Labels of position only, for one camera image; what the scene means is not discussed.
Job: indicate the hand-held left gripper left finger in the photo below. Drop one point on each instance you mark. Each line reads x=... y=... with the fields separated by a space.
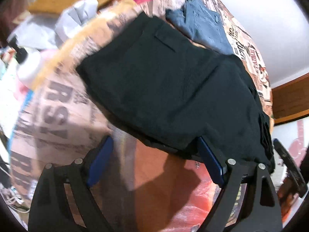
x=101 y=159

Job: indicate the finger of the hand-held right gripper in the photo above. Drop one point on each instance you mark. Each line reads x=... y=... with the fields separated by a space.
x=289 y=164

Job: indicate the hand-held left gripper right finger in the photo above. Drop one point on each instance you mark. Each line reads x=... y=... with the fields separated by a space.
x=210 y=159

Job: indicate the black pants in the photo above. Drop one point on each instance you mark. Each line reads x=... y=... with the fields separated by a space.
x=157 y=84

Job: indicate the person's right hand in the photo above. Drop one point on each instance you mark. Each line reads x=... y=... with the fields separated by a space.
x=287 y=193

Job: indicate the printed blanket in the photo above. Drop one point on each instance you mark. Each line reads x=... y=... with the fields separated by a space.
x=60 y=106

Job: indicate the white pump bottle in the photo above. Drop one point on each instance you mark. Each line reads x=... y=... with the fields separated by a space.
x=31 y=65

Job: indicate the blue jeans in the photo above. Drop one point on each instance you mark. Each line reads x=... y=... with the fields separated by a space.
x=202 y=26

